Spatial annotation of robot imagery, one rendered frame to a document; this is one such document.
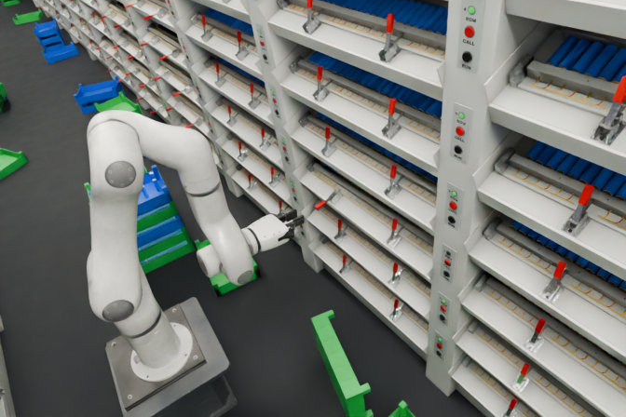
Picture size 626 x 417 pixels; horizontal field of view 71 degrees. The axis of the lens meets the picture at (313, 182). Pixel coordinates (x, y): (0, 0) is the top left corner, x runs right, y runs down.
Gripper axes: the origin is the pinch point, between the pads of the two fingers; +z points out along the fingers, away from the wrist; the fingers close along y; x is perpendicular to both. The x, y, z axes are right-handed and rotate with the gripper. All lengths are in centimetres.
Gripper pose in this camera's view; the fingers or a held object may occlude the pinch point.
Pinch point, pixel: (294, 218)
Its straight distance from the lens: 137.8
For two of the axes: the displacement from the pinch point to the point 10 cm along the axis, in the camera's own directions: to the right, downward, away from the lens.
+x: -0.3, -8.1, -5.8
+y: 6.1, 4.5, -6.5
